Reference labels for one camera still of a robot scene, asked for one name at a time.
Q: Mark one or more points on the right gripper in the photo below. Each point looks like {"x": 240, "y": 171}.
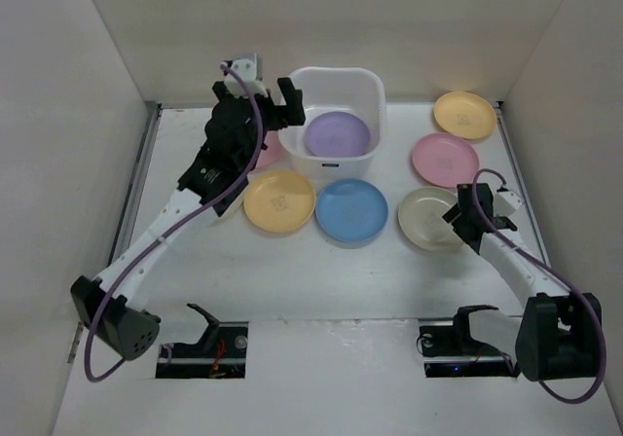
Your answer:
{"x": 467, "y": 219}

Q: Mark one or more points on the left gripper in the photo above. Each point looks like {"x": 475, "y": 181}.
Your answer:
{"x": 291, "y": 114}

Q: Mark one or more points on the cream plate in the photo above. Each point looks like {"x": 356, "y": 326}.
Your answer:
{"x": 420, "y": 217}
{"x": 233, "y": 208}

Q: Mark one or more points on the purple plate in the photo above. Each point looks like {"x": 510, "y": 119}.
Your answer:
{"x": 337, "y": 135}

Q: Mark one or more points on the pink plate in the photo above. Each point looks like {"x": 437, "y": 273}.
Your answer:
{"x": 271, "y": 154}
{"x": 445, "y": 160}

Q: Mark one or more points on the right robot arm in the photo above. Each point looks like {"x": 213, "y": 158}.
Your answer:
{"x": 559, "y": 335}

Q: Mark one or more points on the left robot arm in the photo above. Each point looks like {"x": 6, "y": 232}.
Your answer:
{"x": 113, "y": 304}

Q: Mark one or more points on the white plastic bin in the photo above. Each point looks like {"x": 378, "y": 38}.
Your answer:
{"x": 325, "y": 89}

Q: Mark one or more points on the right yellow plate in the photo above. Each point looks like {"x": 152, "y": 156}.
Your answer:
{"x": 465, "y": 115}

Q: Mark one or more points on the yellow plate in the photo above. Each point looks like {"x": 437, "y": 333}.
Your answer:
{"x": 279, "y": 201}
{"x": 465, "y": 115}

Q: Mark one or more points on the blue plate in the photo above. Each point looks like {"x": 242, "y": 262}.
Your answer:
{"x": 351, "y": 211}

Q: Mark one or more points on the left yellow plate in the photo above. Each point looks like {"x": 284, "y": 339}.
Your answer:
{"x": 279, "y": 201}

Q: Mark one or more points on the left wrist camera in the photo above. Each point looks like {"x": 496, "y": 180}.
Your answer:
{"x": 244, "y": 73}

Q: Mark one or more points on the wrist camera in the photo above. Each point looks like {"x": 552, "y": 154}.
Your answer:
{"x": 244, "y": 73}
{"x": 506, "y": 202}

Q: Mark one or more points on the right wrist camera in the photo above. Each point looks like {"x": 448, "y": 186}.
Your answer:
{"x": 506, "y": 202}

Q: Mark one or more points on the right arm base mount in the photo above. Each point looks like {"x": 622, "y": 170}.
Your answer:
{"x": 449, "y": 351}

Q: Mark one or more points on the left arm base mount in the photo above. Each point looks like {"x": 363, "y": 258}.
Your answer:
{"x": 218, "y": 354}

